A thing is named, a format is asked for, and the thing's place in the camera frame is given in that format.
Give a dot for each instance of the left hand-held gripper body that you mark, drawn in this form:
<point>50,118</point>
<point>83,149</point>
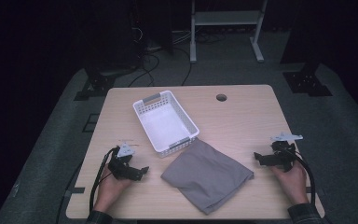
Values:
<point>121,166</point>

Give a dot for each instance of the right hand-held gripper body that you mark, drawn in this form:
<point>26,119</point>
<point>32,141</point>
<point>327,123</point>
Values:
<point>284,155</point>

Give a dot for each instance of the white perforated plastic basket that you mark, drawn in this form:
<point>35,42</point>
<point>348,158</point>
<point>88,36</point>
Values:
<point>164,124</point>

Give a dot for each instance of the grey cloth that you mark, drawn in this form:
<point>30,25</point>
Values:
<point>205,174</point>

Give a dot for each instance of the person's left hand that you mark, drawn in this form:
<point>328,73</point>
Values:
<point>110,191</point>

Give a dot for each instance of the person's right hand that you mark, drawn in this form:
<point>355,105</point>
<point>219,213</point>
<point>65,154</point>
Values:
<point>293,183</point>

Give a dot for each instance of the black tape strip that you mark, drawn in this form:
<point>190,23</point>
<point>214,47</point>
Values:
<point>78,190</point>

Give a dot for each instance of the black stand base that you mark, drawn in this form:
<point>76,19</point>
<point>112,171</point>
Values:
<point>94,85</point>
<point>306,82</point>

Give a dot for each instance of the dark computer tower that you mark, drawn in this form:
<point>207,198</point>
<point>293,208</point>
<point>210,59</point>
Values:
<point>154,25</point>

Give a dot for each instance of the white metal stand frame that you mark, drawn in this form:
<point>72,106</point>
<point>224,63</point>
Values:
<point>227,17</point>

